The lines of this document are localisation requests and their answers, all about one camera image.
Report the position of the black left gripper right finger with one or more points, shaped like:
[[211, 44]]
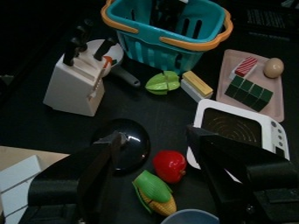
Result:
[[240, 169]]

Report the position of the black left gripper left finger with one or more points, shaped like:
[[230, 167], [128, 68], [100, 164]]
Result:
[[91, 172]]

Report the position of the white toy stove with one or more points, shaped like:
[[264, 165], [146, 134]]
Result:
[[234, 125]]

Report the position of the beige board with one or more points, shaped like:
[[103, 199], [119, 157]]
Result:
[[47, 156]]

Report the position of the yellow green toy corn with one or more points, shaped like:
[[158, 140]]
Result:
[[155, 192]]

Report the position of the red toy tomato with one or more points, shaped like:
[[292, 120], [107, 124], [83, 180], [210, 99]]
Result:
[[170, 166]]

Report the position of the white slatted box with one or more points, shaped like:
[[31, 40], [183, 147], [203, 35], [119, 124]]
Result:
[[15, 186]]

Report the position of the grey blue bowl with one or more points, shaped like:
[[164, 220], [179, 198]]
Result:
[[191, 217]]

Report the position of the dark green toy block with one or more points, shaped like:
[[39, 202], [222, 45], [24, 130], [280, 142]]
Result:
[[248, 92]]

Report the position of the pink tray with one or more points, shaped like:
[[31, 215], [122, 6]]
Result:
[[275, 96]]

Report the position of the white knife block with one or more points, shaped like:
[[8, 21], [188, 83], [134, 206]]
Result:
[[73, 87]]

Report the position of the yellow and white toy block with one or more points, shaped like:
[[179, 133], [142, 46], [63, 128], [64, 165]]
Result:
[[196, 85]]

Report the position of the red white striped toy sushi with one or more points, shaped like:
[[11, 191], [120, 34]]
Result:
[[246, 66]]

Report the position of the green toy lettuce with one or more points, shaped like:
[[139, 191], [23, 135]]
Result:
[[163, 83]]

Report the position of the beige toy egg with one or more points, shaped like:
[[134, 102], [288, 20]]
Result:
[[274, 67]]

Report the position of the small orange toy piece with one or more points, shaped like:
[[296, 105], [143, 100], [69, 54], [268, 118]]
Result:
[[107, 62]]

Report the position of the black vented device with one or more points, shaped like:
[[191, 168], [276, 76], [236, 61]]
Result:
[[270, 20]]

